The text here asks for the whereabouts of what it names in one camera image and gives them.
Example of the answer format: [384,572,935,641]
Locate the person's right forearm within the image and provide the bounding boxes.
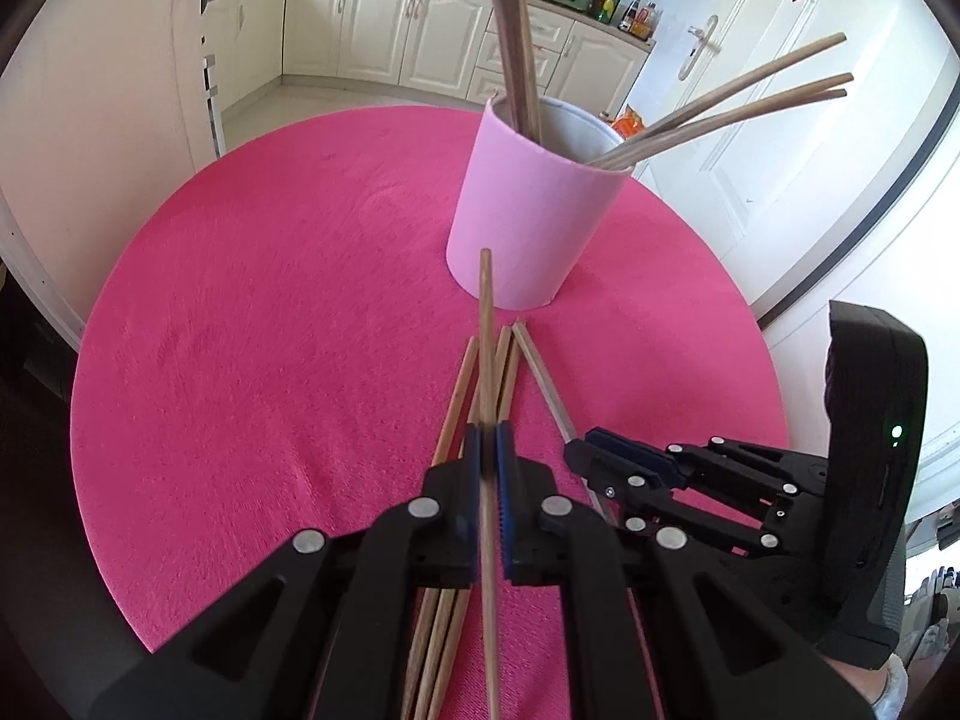
[821,651,911,720]

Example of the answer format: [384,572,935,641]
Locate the silver door handle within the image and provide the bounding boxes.
[678,14,720,80]

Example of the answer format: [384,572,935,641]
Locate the cream lower kitchen cabinets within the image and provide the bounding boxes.
[201,0,658,122]

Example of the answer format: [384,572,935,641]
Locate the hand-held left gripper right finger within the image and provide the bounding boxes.
[495,421,876,720]

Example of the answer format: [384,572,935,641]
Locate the cream sliding door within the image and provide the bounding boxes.
[0,0,230,350]

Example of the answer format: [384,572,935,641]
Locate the white panel door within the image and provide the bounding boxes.
[624,0,960,332]

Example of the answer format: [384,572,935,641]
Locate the pink cylindrical cup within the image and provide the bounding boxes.
[446,94,635,313]

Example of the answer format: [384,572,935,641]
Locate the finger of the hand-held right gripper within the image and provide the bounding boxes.
[564,439,781,554]
[587,427,826,497]

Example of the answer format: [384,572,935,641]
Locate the pile of wooden chopsticks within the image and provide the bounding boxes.
[400,319,611,720]

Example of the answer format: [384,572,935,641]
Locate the round pink table mat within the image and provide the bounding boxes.
[69,106,791,720]

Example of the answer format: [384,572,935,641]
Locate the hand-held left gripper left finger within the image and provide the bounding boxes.
[90,424,485,720]

